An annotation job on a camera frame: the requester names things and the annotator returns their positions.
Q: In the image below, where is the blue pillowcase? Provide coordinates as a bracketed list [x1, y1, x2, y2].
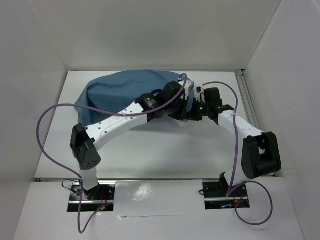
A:
[75, 69, 181, 113]

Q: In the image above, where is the white pillow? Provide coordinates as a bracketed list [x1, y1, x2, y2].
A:
[177, 119, 193, 127]

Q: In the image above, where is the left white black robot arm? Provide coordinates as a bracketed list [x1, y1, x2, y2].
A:
[70, 79, 194, 200]

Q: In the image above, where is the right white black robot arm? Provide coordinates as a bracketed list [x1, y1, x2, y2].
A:
[187, 87, 282, 196]

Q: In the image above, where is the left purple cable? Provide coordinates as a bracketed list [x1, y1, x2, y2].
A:
[36, 72, 188, 235]

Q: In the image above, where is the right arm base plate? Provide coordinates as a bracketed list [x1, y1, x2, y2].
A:
[198, 181, 251, 210]

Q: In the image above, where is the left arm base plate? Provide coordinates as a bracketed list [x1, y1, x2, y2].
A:
[67, 180, 116, 213]

